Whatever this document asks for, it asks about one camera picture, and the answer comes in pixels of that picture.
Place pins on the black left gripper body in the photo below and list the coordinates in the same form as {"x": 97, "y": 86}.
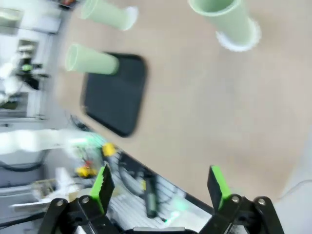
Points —
{"x": 31, "y": 75}

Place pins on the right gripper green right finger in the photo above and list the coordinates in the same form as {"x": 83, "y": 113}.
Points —
{"x": 219, "y": 190}

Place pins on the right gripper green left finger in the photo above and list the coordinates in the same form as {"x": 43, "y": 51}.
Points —
{"x": 100, "y": 192}

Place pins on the pale green tall cup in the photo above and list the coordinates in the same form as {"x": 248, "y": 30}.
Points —
{"x": 226, "y": 22}
{"x": 107, "y": 14}
{"x": 92, "y": 63}

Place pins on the white paper doily coaster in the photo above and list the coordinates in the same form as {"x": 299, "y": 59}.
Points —
{"x": 133, "y": 14}
{"x": 234, "y": 48}

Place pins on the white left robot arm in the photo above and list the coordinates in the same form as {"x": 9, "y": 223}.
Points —
{"x": 29, "y": 141}

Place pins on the black cylindrical tool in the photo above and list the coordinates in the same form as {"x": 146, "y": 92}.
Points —
{"x": 151, "y": 200}

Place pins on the black plastic tray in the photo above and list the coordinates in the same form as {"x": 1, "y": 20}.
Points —
{"x": 114, "y": 102}

